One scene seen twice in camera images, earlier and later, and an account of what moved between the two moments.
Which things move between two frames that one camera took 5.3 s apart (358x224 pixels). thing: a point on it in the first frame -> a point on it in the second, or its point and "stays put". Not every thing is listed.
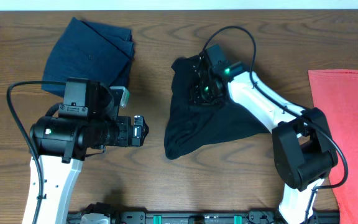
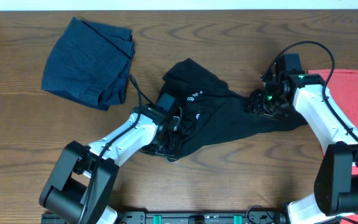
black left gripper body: (137, 131) -> (165, 149)
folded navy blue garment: (86, 50) stays put
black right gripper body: (205, 94) -> (268, 104)
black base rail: (96, 213) stays put
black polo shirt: (189, 126) stays put
